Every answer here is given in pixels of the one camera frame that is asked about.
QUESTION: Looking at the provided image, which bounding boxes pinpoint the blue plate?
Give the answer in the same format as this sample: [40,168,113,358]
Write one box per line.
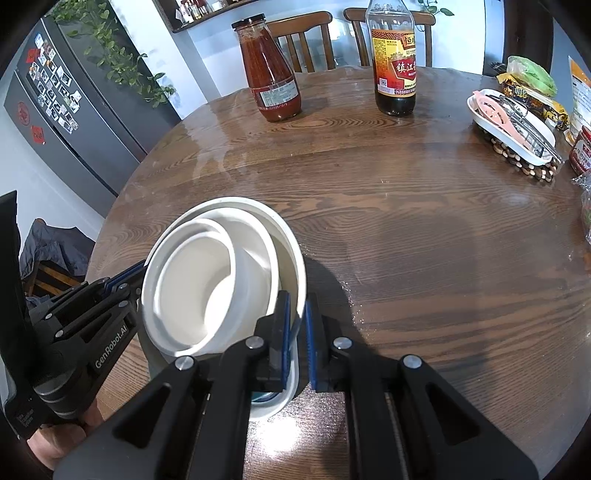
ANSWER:
[252,392,283,404]

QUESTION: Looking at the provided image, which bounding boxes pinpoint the small white shallow bowl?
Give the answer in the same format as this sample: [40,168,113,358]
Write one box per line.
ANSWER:
[141,207,282,358]

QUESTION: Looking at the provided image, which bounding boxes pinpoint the large white bowl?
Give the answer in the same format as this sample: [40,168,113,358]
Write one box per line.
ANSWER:
[142,196,309,351]

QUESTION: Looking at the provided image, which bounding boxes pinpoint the white ramekin cup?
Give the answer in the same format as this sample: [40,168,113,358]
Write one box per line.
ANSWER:
[140,219,236,357]

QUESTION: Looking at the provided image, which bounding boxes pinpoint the person's left hand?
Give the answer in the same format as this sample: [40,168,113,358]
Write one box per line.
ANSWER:
[27,400,103,470]

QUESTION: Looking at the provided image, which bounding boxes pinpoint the wooden chair with jacket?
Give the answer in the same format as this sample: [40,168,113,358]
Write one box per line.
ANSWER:
[22,218,89,298]

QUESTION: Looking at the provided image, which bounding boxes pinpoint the grey jacket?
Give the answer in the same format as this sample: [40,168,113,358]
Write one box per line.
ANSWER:
[19,218,95,279]

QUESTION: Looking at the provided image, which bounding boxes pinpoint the grey refrigerator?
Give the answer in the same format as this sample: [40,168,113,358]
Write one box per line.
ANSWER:
[4,11,180,216]

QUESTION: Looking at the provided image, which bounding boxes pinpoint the red sauce glass bottle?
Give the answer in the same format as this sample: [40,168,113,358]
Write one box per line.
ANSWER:
[231,14,301,122]

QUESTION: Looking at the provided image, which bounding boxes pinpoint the hanging green vine plant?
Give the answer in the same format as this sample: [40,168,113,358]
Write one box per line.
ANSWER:
[49,0,175,108]

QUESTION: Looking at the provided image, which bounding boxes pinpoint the wooden bead trivet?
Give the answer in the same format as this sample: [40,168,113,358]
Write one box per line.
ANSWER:
[481,130,564,184]

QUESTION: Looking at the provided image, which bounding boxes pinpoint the clear plastic bag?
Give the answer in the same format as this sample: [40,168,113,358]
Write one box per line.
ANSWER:
[572,170,591,244]

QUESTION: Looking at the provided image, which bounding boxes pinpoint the white oval dish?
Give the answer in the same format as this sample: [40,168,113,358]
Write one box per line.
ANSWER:
[466,89,562,167]

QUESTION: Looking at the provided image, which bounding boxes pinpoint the metal tongs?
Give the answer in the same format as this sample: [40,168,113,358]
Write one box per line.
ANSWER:
[498,95,563,164]

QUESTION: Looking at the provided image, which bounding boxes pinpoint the red chili sauce jar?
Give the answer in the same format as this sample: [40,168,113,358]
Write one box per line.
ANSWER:
[569,126,591,174]

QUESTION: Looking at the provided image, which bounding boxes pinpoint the left wooden chair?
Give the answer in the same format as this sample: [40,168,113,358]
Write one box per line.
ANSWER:
[267,11,337,73]

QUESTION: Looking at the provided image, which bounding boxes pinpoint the pink silicone utensil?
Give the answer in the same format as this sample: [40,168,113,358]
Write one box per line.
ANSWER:
[473,91,528,148]

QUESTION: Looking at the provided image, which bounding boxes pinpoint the yellow black snack bag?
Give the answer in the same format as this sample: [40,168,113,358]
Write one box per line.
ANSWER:
[496,73,570,132]

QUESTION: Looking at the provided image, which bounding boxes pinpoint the green snack bag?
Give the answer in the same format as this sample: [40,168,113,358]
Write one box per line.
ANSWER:
[507,55,558,98]

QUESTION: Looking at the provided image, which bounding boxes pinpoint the dark vinegar bottle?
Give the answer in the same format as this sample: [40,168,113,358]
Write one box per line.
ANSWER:
[366,1,417,116]

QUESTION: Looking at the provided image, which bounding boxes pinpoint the white orange paper bag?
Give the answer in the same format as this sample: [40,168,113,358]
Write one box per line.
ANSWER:
[569,58,591,140]

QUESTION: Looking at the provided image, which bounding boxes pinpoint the right wooden chair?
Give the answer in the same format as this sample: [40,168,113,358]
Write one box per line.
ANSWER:
[342,7,437,68]

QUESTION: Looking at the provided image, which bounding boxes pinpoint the trailing ivy plant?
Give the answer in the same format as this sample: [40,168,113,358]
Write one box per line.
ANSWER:
[417,0,455,17]

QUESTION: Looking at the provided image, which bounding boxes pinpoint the dark wooden wall shelf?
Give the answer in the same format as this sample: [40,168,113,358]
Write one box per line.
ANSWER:
[154,0,256,33]

